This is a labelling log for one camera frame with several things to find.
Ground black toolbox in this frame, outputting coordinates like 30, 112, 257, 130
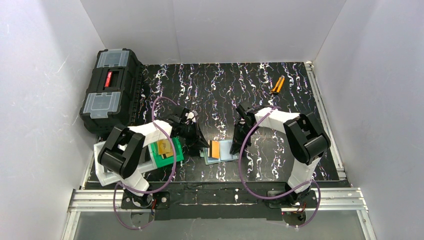
79, 48, 143, 136

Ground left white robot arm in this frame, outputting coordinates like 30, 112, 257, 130
96, 105, 209, 197

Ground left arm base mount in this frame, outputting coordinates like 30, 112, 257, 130
120, 190, 171, 227

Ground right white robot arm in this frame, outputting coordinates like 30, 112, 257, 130
230, 104, 331, 200

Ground gold credit cards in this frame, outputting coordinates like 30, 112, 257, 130
157, 139, 174, 159

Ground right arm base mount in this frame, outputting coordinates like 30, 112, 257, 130
265, 188, 321, 229

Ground green plastic bin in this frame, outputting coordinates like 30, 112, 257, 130
148, 137, 184, 169

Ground aluminium frame rail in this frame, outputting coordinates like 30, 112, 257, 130
62, 61, 376, 240

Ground white bin with silver cards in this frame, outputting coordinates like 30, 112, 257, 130
93, 141, 122, 187

